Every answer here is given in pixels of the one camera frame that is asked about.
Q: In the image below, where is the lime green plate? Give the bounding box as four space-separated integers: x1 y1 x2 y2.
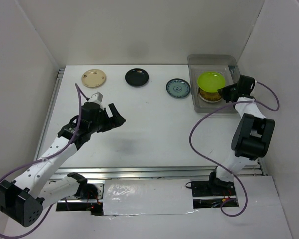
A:
197 71 226 93

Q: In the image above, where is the white foil covered panel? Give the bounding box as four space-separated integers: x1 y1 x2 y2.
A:
103 179 194 216

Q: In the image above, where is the cream plate with flowers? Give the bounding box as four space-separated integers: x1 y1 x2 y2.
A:
81 69 106 88

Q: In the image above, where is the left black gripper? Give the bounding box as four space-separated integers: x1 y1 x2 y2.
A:
89 103 126 134

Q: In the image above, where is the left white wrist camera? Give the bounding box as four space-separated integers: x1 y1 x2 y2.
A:
89 92 103 104

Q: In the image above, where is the clear plastic bin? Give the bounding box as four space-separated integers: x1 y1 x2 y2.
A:
187 54 240 114

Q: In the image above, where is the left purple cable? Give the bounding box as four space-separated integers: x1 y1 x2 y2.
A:
0 83 90 237

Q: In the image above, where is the aluminium table frame rail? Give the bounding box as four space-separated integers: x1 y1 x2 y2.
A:
49 65 268 180

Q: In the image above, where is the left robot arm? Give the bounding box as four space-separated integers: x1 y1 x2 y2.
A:
0 102 126 227

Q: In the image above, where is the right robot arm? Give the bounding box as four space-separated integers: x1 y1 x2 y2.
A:
207 75 275 195

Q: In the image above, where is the blue patterned plate right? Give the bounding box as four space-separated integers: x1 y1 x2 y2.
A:
165 78 191 99

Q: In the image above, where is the black plate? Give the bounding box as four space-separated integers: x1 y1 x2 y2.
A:
125 68 149 87

